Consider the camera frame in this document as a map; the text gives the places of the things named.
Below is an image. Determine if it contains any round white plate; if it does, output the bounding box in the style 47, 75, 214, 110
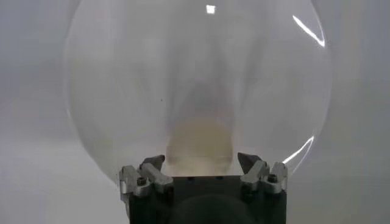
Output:
63, 0, 333, 185

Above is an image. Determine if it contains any white steamed baozi bun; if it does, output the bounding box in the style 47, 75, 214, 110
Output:
166, 117, 235, 178

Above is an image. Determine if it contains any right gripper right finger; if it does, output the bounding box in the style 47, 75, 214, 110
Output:
237, 152, 289, 195

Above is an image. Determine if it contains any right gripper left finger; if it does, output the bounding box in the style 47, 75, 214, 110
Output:
118, 154, 174, 198

